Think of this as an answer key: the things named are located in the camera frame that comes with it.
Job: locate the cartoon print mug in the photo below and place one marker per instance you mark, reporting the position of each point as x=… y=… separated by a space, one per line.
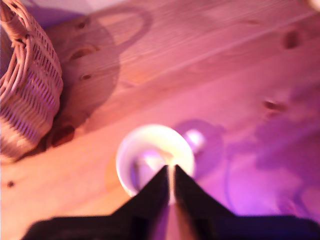
x=155 y=135

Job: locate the wicker basket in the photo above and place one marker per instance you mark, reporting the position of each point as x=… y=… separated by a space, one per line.
x=32 y=87

